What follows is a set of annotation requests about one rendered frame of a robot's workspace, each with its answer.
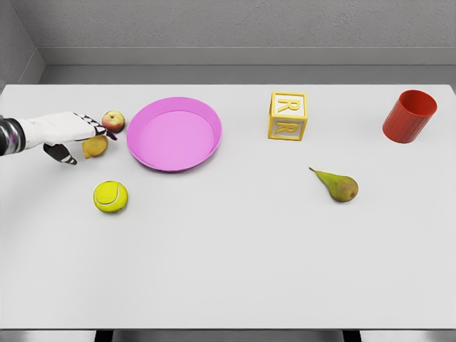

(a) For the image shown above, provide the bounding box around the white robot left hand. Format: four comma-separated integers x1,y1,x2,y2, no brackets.
38,111,118,166

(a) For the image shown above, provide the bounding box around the yellow lemon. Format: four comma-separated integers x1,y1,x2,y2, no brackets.
81,134,109,160

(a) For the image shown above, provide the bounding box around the pink round plate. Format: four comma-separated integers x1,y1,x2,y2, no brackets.
126,96,223,174

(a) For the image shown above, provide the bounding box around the red yellow apple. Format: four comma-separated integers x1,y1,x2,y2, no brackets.
101,110,126,134

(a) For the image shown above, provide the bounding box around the yellow tennis ball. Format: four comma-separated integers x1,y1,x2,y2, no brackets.
93,180,129,214

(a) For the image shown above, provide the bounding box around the yellow letter R block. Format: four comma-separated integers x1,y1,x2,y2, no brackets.
267,90,308,143

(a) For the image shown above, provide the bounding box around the green pear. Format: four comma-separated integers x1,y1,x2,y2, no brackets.
308,166,359,204

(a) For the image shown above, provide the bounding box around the red ribbed cup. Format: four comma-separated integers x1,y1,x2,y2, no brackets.
382,89,438,145

